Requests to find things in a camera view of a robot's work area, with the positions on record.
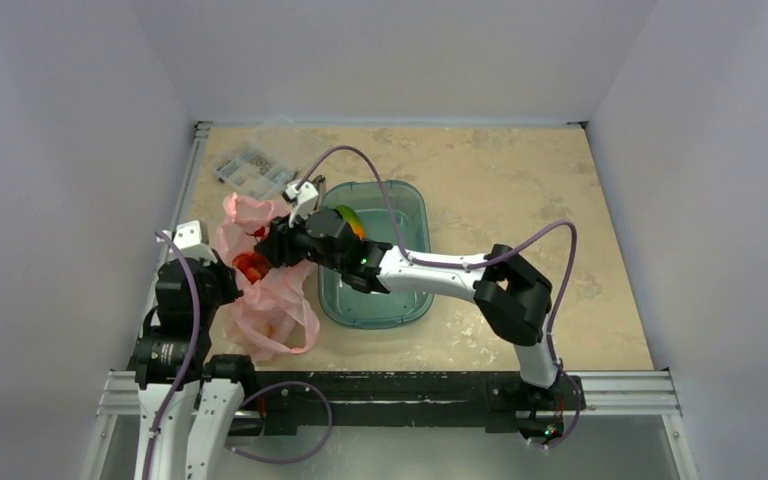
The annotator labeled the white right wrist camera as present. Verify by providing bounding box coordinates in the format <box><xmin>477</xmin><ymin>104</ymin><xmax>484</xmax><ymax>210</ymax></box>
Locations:
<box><xmin>282</xmin><ymin>180</ymin><xmax>319</xmax><ymax>227</ymax></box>

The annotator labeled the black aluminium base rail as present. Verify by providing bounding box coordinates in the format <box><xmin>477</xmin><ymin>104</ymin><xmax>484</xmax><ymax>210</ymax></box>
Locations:
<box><xmin>97</xmin><ymin>368</ymin><xmax>682</xmax><ymax>439</ymax></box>

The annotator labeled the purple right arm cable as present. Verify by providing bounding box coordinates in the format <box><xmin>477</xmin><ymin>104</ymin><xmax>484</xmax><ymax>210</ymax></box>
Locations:
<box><xmin>295</xmin><ymin>145</ymin><xmax>581</xmax><ymax>452</ymax></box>

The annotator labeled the pink plastic bag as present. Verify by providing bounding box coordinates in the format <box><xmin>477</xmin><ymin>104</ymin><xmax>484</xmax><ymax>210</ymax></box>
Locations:
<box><xmin>215</xmin><ymin>193</ymin><xmax>320</xmax><ymax>362</ymax></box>

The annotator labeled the clear plastic screw organizer box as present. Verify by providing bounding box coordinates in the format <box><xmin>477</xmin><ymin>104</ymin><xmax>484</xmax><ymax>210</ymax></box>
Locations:
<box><xmin>212</xmin><ymin>116</ymin><xmax>329</xmax><ymax>200</ymax></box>

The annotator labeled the aluminium frame rail left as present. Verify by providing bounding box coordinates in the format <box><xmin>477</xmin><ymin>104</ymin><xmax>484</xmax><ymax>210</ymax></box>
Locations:
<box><xmin>131</xmin><ymin>120</ymin><xmax>214</xmax><ymax>322</ymax></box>

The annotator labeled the red fake strawberry bunch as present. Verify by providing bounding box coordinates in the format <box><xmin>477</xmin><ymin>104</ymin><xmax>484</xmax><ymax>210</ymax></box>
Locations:
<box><xmin>231</xmin><ymin>226</ymin><xmax>274</xmax><ymax>285</ymax></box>

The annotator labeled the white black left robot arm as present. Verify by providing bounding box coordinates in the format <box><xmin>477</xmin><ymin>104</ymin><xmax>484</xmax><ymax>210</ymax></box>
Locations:
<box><xmin>132</xmin><ymin>259</ymin><xmax>258</xmax><ymax>479</ymax></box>

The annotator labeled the teal transparent plastic tray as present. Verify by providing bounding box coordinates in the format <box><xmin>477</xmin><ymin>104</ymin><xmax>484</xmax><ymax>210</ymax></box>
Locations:
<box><xmin>317</xmin><ymin>180</ymin><xmax>434</xmax><ymax>331</ymax></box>

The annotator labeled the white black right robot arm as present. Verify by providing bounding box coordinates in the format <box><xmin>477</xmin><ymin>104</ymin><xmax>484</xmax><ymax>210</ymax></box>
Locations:
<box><xmin>254</xmin><ymin>209</ymin><xmax>561</xmax><ymax>407</ymax></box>

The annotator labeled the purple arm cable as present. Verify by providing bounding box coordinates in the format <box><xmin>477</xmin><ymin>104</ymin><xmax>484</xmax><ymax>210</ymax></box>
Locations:
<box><xmin>295</xmin><ymin>145</ymin><xmax>581</xmax><ymax>452</ymax></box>
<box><xmin>138</xmin><ymin>230</ymin><xmax>335</xmax><ymax>480</ymax></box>

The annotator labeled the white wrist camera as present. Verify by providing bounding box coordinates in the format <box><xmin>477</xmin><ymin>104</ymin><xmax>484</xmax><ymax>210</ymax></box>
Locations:
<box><xmin>155</xmin><ymin>220</ymin><xmax>219</xmax><ymax>264</ymax></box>
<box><xmin>282</xmin><ymin>180</ymin><xmax>319</xmax><ymax>227</ymax></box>

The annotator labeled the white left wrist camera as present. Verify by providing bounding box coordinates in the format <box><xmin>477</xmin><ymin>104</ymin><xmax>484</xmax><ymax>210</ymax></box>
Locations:
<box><xmin>155</xmin><ymin>220</ymin><xmax>219</xmax><ymax>264</ymax></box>

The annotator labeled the green orange fake mango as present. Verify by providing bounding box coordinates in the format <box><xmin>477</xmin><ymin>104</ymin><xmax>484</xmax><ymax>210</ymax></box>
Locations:
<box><xmin>334</xmin><ymin>205</ymin><xmax>366</xmax><ymax>240</ymax></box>

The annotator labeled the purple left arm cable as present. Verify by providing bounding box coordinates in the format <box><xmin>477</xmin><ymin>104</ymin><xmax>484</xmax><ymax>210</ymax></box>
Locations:
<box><xmin>138</xmin><ymin>230</ymin><xmax>335</xmax><ymax>480</ymax></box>

